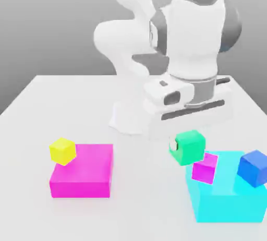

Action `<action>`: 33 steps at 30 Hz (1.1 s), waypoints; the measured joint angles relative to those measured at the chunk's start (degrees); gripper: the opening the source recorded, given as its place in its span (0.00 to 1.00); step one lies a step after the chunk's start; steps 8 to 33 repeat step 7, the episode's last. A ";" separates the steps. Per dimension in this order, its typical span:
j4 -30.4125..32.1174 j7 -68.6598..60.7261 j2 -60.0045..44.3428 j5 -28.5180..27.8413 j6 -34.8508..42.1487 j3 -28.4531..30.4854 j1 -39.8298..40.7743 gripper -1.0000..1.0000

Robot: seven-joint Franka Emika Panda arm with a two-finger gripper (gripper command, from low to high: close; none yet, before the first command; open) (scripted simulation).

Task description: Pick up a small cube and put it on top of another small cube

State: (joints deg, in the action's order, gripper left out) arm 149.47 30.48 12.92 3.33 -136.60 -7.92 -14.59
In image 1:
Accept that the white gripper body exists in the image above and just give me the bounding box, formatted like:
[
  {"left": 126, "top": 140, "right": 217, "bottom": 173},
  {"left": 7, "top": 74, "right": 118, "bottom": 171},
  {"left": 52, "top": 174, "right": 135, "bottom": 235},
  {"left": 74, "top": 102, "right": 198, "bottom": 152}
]
[{"left": 145, "top": 87, "right": 234, "bottom": 140}]

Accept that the small green cube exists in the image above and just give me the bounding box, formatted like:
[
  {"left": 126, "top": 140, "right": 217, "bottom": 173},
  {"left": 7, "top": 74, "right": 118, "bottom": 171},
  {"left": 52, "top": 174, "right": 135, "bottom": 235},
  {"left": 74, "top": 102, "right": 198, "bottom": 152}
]
[{"left": 169, "top": 129, "right": 207, "bottom": 166}]

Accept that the small magenta cube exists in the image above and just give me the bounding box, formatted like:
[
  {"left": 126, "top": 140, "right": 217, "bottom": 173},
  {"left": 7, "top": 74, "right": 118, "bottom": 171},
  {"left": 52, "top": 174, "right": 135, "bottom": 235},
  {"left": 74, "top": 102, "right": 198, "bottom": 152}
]
[{"left": 191, "top": 152, "right": 219, "bottom": 185}]

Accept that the small blue cube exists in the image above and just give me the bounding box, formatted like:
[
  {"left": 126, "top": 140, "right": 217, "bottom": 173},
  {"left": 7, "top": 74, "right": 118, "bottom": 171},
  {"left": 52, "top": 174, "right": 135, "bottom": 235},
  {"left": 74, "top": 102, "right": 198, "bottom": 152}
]
[{"left": 237, "top": 149, "right": 267, "bottom": 189}]

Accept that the small yellow cube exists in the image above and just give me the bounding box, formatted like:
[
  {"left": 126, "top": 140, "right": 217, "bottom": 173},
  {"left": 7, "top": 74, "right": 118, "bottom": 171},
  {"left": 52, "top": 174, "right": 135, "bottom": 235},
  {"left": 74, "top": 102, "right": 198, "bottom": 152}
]
[{"left": 48, "top": 137, "right": 77, "bottom": 167}]

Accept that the large cyan box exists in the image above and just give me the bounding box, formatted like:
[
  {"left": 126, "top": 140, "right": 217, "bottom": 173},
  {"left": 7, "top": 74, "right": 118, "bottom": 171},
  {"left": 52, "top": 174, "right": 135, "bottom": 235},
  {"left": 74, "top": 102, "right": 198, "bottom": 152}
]
[{"left": 185, "top": 150, "right": 267, "bottom": 223}]

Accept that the large magenta box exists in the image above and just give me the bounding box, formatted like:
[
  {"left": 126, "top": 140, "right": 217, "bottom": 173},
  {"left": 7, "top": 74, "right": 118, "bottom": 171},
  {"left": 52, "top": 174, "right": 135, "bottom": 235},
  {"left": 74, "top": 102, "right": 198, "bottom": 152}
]
[{"left": 49, "top": 143, "right": 114, "bottom": 199}]

